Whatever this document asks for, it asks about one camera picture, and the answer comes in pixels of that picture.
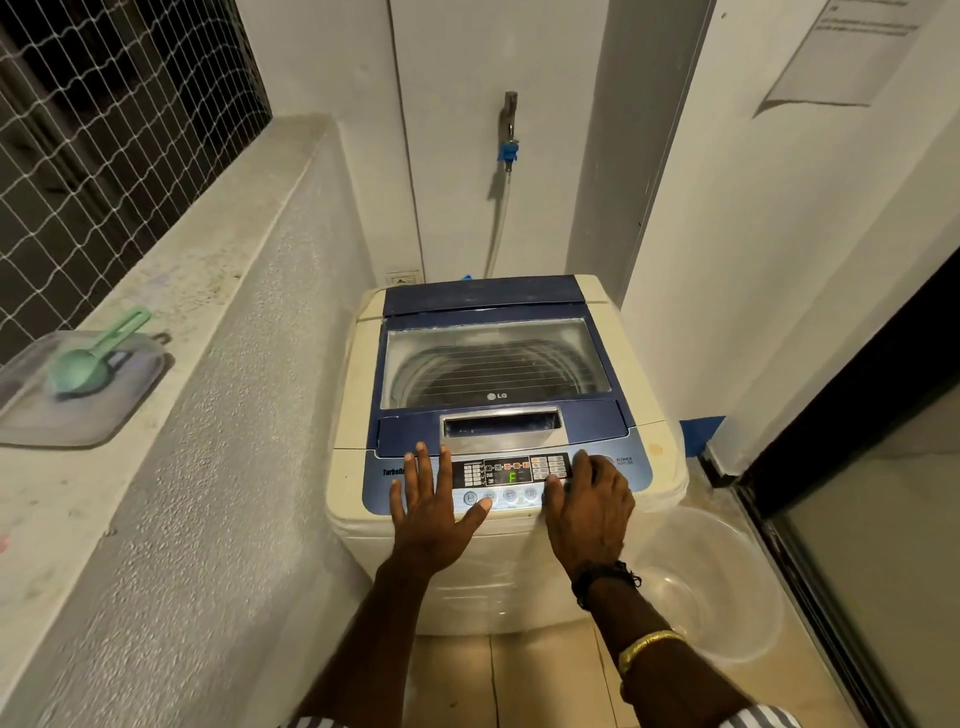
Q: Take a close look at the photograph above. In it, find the black thread wristband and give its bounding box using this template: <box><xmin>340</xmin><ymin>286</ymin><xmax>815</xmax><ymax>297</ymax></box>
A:
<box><xmin>571</xmin><ymin>560</ymin><xmax>643</xmax><ymax>611</ymax></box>

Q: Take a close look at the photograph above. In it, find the person's left forearm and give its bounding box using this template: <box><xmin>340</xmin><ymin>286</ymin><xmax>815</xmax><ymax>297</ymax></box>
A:
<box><xmin>296</xmin><ymin>558</ymin><xmax>448</xmax><ymax>728</ymax></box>

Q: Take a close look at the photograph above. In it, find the cream blue washing machine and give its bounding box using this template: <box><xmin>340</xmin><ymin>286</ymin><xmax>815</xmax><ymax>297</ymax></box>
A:
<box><xmin>323</xmin><ymin>273</ymin><xmax>690</xmax><ymax>639</ymax></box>

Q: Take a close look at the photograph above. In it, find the mint green plastic scoop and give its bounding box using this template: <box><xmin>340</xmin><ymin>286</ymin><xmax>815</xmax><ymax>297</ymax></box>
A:
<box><xmin>48</xmin><ymin>307</ymin><xmax>154</xmax><ymax>397</ymax></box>

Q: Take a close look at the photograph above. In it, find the gold bangle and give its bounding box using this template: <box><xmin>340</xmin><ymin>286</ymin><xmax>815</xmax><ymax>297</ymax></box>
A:
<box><xmin>617</xmin><ymin>629</ymin><xmax>688</xmax><ymax>676</ymax></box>

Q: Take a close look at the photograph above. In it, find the person's right forearm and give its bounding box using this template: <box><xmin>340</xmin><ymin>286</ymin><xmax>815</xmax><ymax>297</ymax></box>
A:
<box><xmin>588</xmin><ymin>577</ymin><xmax>755</xmax><ymax>728</ymax></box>

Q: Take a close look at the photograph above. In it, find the printed paper notice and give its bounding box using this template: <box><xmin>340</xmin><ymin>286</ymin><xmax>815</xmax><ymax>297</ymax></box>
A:
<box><xmin>755</xmin><ymin>0</ymin><xmax>946</xmax><ymax>115</ymax></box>

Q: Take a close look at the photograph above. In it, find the black framed glass door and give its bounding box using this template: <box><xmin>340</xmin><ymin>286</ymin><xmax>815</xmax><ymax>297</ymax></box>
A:
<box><xmin>701</xmin><ymin>247</ymin><xmax>960</xmax><ymax>728</ymax></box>

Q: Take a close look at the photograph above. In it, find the person's left hand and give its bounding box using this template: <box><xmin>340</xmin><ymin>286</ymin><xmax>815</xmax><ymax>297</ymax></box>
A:
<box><xmin>388</xmin><ymin>442</ymin><xmax>494</xmax><ymax>577</ymax></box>

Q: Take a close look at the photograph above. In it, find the clear plastic basin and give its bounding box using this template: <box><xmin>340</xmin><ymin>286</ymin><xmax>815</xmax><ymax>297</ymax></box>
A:
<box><xmin>626</xmin><ymin>506</ymin><xmax>787</xmax><ymax>665</ymax></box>

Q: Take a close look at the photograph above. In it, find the white window safety net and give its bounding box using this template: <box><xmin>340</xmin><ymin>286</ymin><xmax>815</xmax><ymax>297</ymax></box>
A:
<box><xmin>0</xmin><ymin>0</ymin><xmax>273</xmax><ymax>369</ymax></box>

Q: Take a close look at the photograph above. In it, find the glass-windowed washing machine lid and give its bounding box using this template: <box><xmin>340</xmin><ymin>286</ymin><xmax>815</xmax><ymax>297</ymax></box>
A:
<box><xmin>374</xmin><ymin>311</ymin><xmax>631</xmax><ymax>459</ymax></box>

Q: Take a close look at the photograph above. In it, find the person's right hand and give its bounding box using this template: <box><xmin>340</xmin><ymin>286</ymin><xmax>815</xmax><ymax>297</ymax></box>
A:
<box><xmin>542</xmin><ymin>448</ymin><xmax>637</xmax><ymax>580</ymax></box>

